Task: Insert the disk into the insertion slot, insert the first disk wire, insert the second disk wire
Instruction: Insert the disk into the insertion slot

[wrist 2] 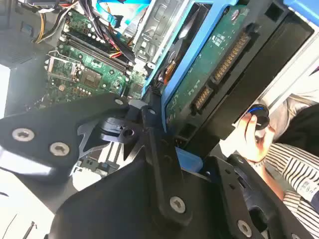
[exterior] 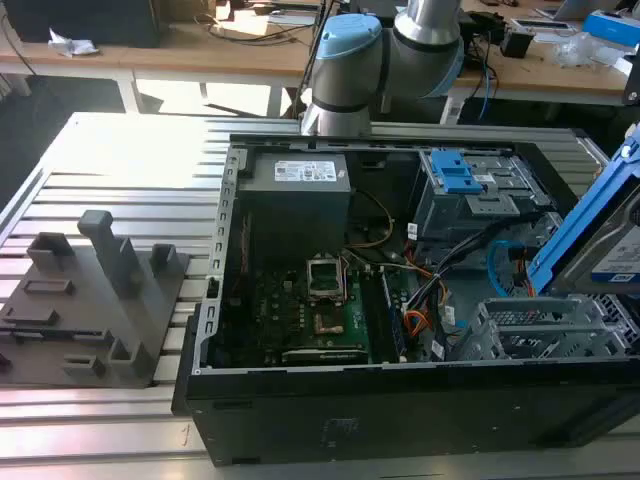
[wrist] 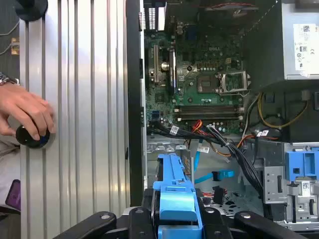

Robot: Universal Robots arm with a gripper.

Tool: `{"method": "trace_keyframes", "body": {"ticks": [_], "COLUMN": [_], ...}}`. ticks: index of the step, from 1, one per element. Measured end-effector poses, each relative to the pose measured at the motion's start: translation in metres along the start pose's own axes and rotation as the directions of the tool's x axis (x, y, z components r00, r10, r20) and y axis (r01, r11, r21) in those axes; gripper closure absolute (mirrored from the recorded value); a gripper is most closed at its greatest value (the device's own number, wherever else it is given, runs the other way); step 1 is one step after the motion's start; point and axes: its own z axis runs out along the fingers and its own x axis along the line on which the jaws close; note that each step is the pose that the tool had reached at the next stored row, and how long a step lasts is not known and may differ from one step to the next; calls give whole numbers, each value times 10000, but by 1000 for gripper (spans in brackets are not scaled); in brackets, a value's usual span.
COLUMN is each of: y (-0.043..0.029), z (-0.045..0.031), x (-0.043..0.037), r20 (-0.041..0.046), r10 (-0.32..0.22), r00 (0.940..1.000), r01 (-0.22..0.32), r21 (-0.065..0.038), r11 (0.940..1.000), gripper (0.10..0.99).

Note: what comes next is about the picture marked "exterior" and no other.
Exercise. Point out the blue cardboard box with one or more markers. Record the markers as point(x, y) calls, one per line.
point(610, 25)

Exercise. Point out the silver drive cage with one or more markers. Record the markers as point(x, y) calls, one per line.
point(465, 220)

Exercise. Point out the hard disk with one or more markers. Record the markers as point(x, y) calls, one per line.
point(600, 250)

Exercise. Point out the black PC case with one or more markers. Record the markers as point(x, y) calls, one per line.
point(400, 415)

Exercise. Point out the black RAM slot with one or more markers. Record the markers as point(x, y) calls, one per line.
point(395, 320)
point(372, 320)

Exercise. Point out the wooden desk with clutter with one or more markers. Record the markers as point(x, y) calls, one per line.
point(540, 75)

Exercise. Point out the silver disk bay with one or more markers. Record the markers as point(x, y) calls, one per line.
point(540, 330)

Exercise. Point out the grey power supply unit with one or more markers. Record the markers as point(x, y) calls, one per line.
point(290, 210)

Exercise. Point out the green motherboard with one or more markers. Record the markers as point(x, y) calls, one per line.
point(357, 312)

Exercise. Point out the small black device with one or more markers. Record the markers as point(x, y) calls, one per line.
point(517, 42)

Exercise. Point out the black graphics card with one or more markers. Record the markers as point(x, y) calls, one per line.
point(325, 356)

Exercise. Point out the wooden desk white legs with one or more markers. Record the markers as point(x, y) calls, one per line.
point(200, 57)

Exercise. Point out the grey parts rack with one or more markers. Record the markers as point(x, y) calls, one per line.
point(75, 325)

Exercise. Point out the crumpled white paper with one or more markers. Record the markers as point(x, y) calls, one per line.
point(72, 44)

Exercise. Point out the CPU socket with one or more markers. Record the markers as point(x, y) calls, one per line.
point(329, 324)

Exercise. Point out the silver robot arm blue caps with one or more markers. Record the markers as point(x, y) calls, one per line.
point(345, 80)

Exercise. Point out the blue plastic cage latch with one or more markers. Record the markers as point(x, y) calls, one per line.
point(452, 172)

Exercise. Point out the large black box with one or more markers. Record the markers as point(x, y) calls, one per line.
point(75, 20)

